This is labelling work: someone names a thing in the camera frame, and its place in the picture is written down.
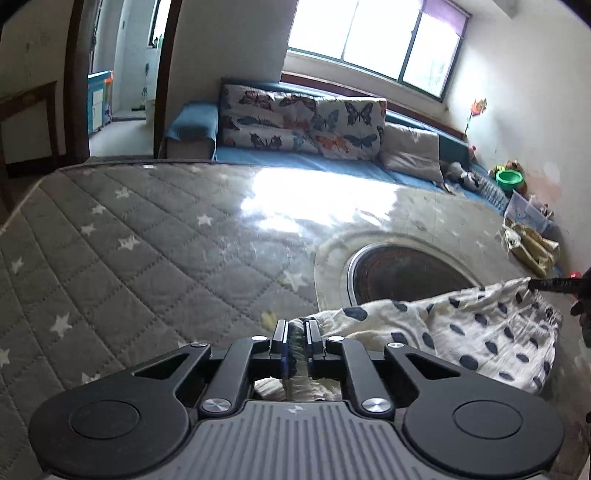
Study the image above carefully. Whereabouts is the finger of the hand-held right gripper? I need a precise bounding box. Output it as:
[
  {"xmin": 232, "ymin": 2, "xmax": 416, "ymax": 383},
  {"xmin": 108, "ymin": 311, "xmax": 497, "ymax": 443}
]
[{"xmin": 527, "ymin": 276, "xmax": 583, "ymax": 293}]

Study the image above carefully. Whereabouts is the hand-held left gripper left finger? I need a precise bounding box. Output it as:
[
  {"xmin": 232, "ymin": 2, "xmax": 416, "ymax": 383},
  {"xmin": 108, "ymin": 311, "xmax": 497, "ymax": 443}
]
[{"xmin": 133, "ymin": 320, "xmax": 291, "ymax": 417}]

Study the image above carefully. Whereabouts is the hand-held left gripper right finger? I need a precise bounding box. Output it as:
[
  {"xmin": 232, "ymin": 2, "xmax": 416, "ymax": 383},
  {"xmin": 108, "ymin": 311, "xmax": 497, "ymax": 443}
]
[{"xmin": 307, "ymin": 320, "xmax": 463, "ymax": 417}]

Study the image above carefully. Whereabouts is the white polka dot garment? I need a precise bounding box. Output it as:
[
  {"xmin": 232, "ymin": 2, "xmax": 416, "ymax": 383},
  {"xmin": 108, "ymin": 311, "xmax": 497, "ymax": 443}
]
[{"xmin": 255, "ymin": 278, "xmax": 563, "ymax": 403}]

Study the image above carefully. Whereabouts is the yellow bag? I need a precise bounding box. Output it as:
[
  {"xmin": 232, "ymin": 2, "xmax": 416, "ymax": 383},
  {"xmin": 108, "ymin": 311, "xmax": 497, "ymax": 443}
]
[{"xmin": 502, "ymin": 217, "xmax": 561, "ymax": 278}]

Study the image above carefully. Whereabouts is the clear plastic storage box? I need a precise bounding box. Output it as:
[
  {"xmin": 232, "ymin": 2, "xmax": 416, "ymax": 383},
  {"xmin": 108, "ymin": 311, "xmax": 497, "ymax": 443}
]
[{"xmin": 503, "ymin": 191, "xmax": 555, "ymax": 234}]

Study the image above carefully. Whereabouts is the green plastic bowl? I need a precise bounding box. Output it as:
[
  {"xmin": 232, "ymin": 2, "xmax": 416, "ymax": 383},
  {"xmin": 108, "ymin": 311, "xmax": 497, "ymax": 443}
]
[{"xmin": 496, "ymin": 169, "xmax": 526, "ymax": 193}]

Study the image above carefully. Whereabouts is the round table heater plate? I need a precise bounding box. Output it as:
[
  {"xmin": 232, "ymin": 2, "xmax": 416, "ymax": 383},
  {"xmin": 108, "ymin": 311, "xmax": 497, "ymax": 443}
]
[{"xmin": 346, "ymin": 244, "xmax": 484, "ymax": 309}]

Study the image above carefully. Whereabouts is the grey plush toy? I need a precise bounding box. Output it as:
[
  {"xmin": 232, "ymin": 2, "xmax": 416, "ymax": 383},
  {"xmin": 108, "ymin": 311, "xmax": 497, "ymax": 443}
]
[{"xmin": 442, "ymin": 161, "xmax": 486, "ymax": 191}]

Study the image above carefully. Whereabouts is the grey star quilted table cover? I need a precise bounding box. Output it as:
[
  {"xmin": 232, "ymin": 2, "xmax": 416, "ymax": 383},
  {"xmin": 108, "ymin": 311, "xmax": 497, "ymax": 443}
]
[{"xmin": 0, "ymin": 159, "xmax": 591, "ymax": 480}]

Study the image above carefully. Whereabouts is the colourful pinwheel flower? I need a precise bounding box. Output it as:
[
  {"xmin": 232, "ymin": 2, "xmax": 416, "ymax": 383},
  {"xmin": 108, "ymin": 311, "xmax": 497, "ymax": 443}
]
[{"xmin": 463, "ymin": 98, "xmax": 488, "ymax": 139}]

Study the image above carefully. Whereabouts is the plain grey cushion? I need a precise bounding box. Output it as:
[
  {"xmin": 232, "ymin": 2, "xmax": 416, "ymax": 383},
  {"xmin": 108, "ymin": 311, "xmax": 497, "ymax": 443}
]
[{"xmin": 380, "ymin": 122, "xmax": 445, "ymax": 184}]

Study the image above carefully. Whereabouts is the blue sofa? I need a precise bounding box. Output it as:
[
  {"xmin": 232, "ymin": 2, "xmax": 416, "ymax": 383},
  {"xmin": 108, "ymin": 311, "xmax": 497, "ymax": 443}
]
[{"xmin": 164, "ymin": 79, "xmax": 511, "ymax": 214}]

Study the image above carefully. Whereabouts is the small butterfly print pillow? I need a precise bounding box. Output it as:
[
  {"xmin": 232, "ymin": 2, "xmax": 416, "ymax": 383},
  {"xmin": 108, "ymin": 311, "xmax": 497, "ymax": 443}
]
[{"xmin": 308, "ymin": 97, "xmax": 389, "ymax": 161}]

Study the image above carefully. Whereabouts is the large butterfly print pillow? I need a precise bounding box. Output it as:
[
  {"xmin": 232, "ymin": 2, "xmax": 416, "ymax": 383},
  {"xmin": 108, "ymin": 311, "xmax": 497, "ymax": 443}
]
[{"xmin": 219, "ymin": 83, "xmax": 325, "ymax": 154}]

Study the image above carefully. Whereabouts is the purple window blind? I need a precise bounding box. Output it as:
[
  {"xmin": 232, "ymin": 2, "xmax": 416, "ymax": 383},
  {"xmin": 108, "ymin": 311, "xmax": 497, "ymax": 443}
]
[{"xmin": 422, "ymin": 0, "xmax": 470, "ymax": 37}]

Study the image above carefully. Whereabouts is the window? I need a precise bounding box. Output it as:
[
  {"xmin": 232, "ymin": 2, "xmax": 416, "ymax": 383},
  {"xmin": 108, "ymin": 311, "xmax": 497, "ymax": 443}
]
[{"xmin": 285, "ymin": 0, "xmax": 472, "ymax": 103}]

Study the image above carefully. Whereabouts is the blue children's cabinet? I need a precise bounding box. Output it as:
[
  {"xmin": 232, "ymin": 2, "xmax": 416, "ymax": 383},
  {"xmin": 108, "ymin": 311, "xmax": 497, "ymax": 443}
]
[{"xmin": 87, "ymin": 69, "xmax": 114, "ymax": 135}]

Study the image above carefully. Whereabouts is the dark wooden chair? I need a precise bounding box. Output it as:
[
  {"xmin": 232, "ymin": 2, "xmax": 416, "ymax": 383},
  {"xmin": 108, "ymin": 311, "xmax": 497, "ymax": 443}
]
[{"xmin": 0, "ymin": 80, "xmax": 62, "ymax": 178}]

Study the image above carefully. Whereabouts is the dark wooden door frame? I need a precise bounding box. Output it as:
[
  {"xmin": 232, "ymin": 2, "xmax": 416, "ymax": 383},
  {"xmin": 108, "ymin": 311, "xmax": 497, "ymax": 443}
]
[{"xmin": 64, "ymin": 0, "xmax": 184, "ymax": 164}]

